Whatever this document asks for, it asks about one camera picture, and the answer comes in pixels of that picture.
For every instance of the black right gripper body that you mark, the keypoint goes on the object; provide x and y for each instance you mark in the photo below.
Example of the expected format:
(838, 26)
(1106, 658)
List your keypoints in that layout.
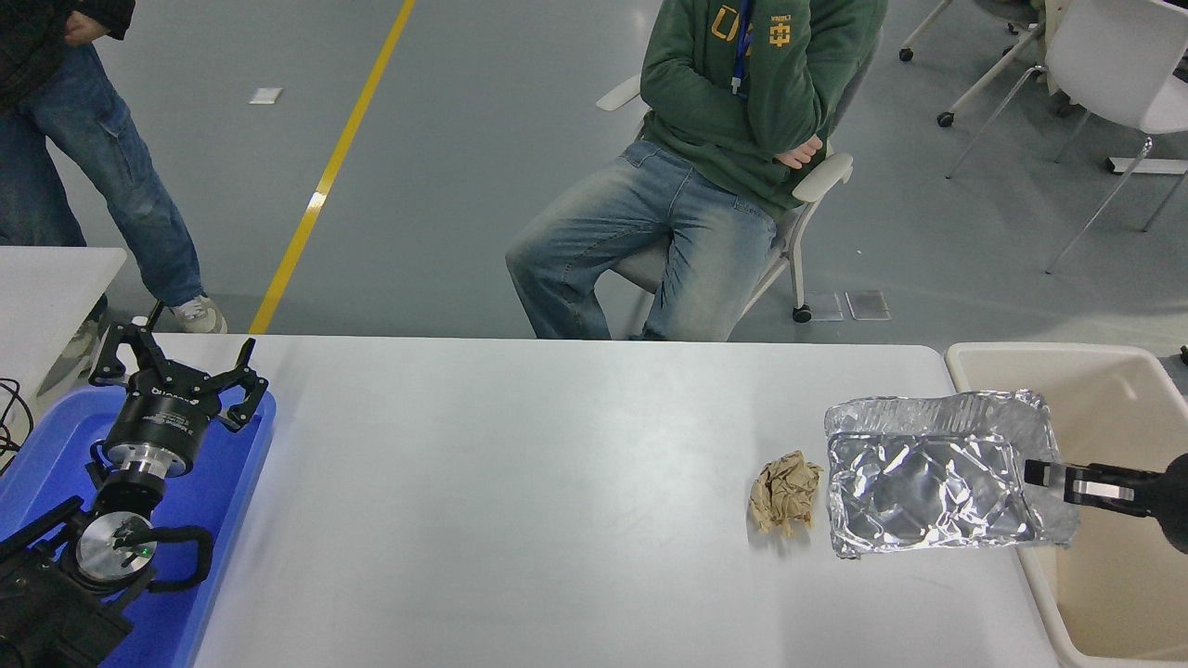
(1177, 506)

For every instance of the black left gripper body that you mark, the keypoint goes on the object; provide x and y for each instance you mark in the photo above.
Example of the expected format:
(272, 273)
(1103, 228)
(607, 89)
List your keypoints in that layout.
(162, 417)

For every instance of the silver foil tray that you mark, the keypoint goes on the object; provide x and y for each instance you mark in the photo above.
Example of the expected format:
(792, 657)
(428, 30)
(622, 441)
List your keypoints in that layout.
(928, 482)

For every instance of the standing person's hand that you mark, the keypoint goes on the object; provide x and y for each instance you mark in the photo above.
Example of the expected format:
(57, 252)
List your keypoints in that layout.
(83, 28)

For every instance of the seated person's right hand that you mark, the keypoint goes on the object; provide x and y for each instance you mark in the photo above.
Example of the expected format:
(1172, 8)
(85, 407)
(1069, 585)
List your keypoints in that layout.
(803, 151)

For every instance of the large pale plastic bin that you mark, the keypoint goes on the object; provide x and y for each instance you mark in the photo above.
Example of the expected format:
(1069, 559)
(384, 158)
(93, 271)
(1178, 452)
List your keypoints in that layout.
(1123, 594)

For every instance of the blue plastic tray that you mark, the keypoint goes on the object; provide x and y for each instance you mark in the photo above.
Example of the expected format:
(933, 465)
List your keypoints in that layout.
(223, 520)

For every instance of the white side table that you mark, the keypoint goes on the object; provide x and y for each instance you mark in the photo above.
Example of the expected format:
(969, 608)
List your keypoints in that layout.
(46, 288)

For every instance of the standing person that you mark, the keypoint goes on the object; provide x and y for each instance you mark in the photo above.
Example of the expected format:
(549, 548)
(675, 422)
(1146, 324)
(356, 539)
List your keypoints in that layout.
(111, 167)

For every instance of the clear floor plate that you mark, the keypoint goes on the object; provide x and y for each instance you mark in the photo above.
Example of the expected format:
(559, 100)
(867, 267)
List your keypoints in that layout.
(826, 306)
(868, 304)

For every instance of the crumpled tan paper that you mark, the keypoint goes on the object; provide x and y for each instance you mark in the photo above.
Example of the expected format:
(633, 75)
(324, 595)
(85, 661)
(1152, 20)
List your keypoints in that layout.
(787, 492)

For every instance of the white table foot bar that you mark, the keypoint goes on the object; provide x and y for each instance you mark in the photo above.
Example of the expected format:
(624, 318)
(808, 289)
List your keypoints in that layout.
(1146, 166)

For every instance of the white chair with armrests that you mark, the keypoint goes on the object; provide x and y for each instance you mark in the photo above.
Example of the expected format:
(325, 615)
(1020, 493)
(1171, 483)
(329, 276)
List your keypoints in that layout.
(821, 176)

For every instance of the office chair with casters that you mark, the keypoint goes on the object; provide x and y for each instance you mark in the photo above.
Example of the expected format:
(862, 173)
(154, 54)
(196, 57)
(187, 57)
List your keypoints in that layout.
(993, 79)

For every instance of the white shell chair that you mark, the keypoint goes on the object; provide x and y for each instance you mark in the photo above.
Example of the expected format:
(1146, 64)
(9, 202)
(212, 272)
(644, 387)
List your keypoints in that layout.
(1114, 56)

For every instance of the seated person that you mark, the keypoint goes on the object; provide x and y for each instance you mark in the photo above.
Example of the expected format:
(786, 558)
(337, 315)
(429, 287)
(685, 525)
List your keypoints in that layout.
(650, 213)

